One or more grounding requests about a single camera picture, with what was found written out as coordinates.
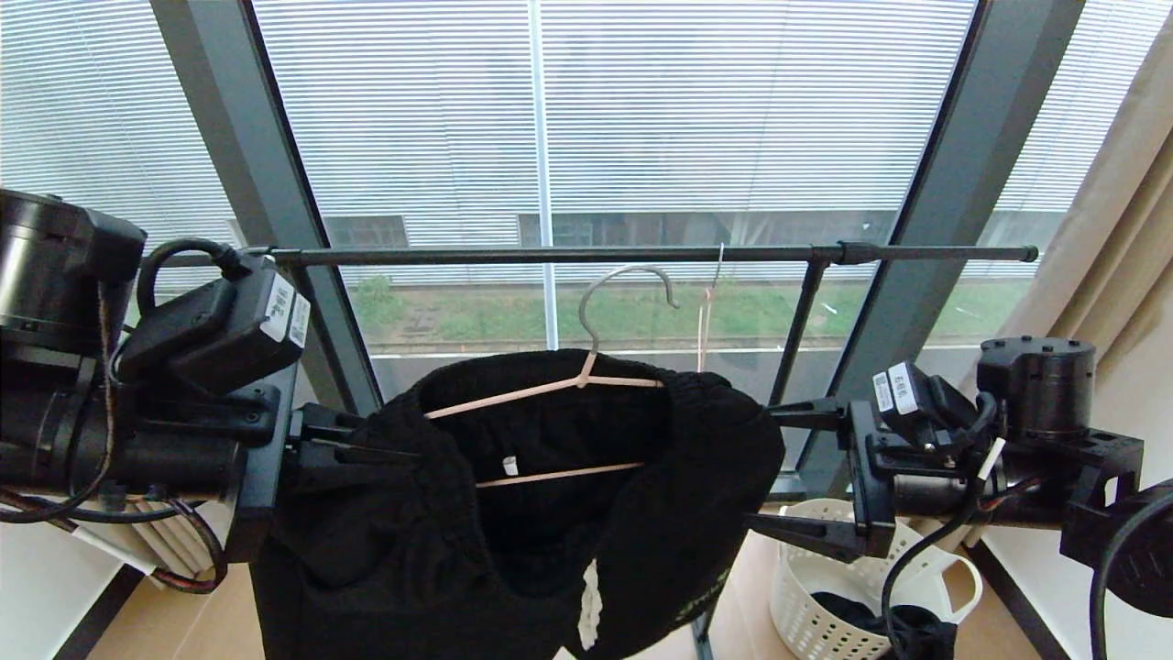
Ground black shorts with white cords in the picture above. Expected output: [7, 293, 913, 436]
[249, 348, 787, 660]

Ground black clothes rack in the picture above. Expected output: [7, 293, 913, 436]
[160, 241, 1039, 660]

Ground pink clothes hanger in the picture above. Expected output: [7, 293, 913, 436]
[698, 243, 727, 372]
[423, 264, 681, 489]

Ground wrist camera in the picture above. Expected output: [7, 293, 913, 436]
[117, 257, 312, 395]
[871, 360, 986, 459]

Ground white laundry basket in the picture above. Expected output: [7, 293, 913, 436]
[770, 498, 983, 660]

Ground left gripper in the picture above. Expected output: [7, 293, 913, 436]
[147, 364, 424, 562]

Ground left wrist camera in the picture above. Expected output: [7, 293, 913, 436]
[117, 257, 312, 395]

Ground black cable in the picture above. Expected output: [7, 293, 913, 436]
[880, 392, 1002, 660]
[136, 238, 253, 317]
[1089, 490, 1173, 647]

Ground beige curtain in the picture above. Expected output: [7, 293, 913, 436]
[916, 41, 1173, 551]
[69, 495, 207, 578]

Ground window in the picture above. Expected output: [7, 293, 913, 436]
[0, 0, 1173, 501]

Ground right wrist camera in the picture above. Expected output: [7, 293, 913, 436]
[871, 360, 986, 459]

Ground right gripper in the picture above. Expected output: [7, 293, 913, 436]
[742, 397, 977, 562]

